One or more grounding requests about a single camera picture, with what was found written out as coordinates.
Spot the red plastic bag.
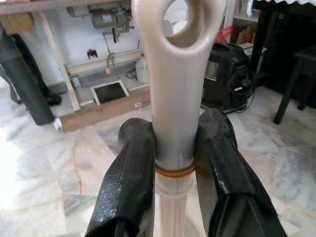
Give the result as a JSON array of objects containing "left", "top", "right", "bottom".
[{"left": 216, "top": 25, "right": 235, "bottom": 43}]

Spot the black sewing machine pedal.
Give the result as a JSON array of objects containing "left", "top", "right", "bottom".
[{"left": 90, "top": 79, "right": 131, "bottom": 106}]

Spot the black boxy appliance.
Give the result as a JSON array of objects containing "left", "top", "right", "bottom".
[{"left": 200, "top": 42, "right": 257, "bottom": 112}]

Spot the white lace cloth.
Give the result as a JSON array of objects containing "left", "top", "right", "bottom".
[{"left": 246, "top": 0, "right": 316, "bottom": 6}]

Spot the black shoe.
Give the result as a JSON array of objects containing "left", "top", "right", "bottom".
[{"left": 46, "top": 94, "right": 63, "bottom": 106}]

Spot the black upright piano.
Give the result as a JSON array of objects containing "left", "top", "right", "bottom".
[{"left": 251, "top": 0, "right": 316, "bottom": 111}]

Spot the long flat cardboard box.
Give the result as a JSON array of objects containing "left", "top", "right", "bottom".
[{"left": 60, "top": 92, "right": 152, "bottom": 133}]

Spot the white plastic bottle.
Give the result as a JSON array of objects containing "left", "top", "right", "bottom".
[{"left": 135, "top": 52, "right": 151, "bottom": 85}]

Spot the brown rubber band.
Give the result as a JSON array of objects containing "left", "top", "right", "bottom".
[{"left": 155, "top": 164, "right": 196, "bottom": 178}]

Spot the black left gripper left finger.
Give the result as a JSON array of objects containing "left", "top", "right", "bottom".
[{"left": 84, "top": 118, "right": 157, "bottom": 237}]

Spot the person's dark trouser leg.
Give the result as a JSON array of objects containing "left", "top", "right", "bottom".
[{"left": 0, "top": 23, "right": 56, "bottom": 126}]

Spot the grey sewing machine motor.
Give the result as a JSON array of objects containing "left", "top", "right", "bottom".
[{"left": 66, "top": 4, "right": 136, "bottom": 44}]

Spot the beige-handled broom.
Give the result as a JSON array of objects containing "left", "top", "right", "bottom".
[{"left": 130, "top": 0, "right": 227, "bottom": 237}]

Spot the wooden sewing machine table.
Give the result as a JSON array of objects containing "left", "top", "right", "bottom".
[{"left": 0, "top": 0, "right": 152, "bottom": 112}]

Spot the black piano bench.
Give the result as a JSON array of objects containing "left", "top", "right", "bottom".
[{"left": 273, "top": 45, "right": 316, "bottom": 125}]

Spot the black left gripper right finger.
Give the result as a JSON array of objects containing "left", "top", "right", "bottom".
[{"left": 195, "top": 108, "right": 289, "bottom": 237}]

